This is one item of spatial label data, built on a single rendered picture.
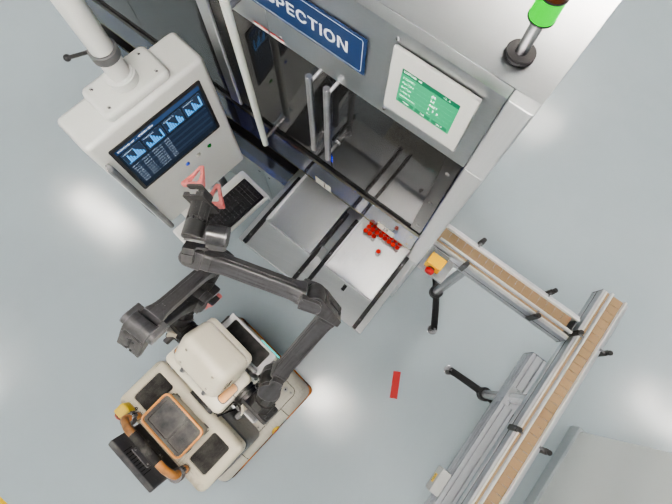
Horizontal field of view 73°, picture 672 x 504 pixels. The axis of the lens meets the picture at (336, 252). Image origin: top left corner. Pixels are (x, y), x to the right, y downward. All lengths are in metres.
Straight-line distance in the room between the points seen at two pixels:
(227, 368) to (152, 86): 0.94
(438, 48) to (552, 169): 2.58
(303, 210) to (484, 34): 1.30
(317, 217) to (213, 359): 0.88
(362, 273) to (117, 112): 1.14
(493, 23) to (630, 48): 3.29
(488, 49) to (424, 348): 2.17
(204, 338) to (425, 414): 1.71
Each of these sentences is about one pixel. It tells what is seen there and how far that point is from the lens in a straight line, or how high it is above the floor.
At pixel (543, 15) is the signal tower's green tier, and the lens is 0.93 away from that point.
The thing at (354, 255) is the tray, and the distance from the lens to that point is 2.04.
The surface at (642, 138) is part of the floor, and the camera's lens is 3.94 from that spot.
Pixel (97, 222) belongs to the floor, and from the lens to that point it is 3.39.
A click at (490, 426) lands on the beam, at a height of 0.54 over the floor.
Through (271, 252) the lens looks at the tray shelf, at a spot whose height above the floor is 0.88.
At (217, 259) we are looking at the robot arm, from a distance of 1.31.
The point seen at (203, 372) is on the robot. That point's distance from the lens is 1.55.
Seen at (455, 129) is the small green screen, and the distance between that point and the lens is 1.09.
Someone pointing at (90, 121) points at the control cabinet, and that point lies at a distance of 1.71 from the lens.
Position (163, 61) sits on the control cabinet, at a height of 1.55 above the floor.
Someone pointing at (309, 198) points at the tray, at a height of 0.88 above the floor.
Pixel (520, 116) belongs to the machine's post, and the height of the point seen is 2.08.
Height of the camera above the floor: 2.86
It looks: 75 degrees down
